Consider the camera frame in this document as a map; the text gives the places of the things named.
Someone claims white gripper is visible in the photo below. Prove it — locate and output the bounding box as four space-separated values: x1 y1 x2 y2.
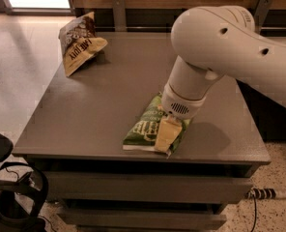
155 84 206 153

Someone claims green Kettle chip bag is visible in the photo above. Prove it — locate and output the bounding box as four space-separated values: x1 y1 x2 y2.
123 93 190 156

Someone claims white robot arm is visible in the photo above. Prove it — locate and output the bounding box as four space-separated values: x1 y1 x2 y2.
155 6 286 154

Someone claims brown chip bag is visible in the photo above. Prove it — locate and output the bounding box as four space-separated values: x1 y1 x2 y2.
59 12 107 77

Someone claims upper grey drawer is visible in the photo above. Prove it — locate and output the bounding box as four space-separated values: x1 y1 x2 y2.
45 171 252 204

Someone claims grey drawer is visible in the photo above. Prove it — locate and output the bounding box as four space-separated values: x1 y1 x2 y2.
45 171 252 204
58 209 226 231

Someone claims power strip with plugs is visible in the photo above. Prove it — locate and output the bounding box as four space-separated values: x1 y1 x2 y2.
245 188 286 200

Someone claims lower grey drawer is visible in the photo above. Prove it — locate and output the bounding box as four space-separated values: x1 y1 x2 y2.
58 209 226 231

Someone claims black office chair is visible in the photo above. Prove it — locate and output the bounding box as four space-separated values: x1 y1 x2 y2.
0 133 48 232

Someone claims black power cable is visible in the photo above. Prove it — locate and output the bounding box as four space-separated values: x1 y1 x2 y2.
250 193 258 232

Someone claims left metal bracket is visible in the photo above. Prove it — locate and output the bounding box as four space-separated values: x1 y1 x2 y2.
112 0 127 32

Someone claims metal bracket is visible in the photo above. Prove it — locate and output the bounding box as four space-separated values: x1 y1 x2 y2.
253 0 273 33
112 0 127 32

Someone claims right metal bracket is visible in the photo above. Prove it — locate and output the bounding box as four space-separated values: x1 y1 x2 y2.
253 0 273 33

